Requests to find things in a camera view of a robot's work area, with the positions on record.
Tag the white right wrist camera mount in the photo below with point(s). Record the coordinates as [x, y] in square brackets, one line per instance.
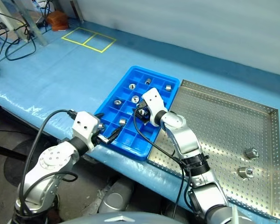
[154, 102]

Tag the grey robot torso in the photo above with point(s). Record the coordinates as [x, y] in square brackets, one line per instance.
[112, 220]

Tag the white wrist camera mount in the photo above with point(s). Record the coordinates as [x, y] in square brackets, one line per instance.
[84, 123]
[154, 102]

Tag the aluminium frame leg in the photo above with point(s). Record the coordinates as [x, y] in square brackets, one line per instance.
[35, 25]

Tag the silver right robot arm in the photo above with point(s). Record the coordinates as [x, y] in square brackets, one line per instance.
[184, 137]

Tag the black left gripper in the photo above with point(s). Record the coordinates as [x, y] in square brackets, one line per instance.
[98, 137]

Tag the grey rounded housing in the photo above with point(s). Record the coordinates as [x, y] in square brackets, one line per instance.
[116, 198]

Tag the metal nut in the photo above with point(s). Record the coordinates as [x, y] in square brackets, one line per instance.
[148, 81]
[142, 112]
[245, 172]
[252, 153]
[101, 126]
[168, 87]
[122, 121]
[117, 102]
[135, 99]
[132, 86]

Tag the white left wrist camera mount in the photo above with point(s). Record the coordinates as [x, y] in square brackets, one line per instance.
[84, 123]

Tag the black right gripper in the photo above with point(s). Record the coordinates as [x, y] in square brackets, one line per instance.
[148, 114]

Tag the yellow tape double rectangle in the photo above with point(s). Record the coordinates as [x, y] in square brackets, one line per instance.
[84, 44]

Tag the brown object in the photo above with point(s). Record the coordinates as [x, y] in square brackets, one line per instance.
[57, 21]

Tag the perforated metal tray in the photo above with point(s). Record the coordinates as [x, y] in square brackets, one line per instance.
[224, 130]

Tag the dark metal frame post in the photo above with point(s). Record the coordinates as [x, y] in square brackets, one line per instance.
[76, 11]

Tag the blue compartment tray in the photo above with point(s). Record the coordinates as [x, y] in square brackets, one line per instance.
[128, 142]

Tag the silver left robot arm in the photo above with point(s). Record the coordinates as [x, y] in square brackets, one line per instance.
[53, 158]

